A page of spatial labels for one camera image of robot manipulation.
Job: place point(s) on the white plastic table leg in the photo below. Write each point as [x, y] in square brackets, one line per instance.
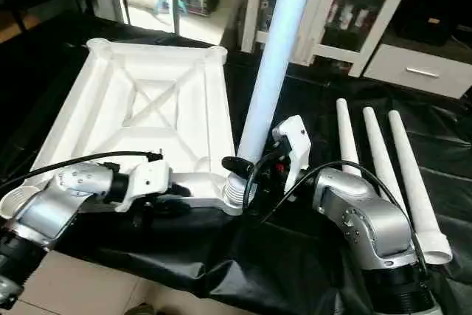
[377, 153]
[346, 138]
[274, 71]
[413, 182]

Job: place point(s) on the white plastic table top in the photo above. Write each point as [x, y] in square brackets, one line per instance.
[147, 108]

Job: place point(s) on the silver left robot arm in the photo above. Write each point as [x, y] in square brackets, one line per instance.
[51, 212]

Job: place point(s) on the black work mat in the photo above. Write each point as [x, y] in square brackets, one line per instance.
[280, 271]

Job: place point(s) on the white glass door cabinet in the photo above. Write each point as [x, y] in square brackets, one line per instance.
[346, 12]

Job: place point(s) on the white drawer unit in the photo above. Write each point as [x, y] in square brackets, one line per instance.
[420, 71]

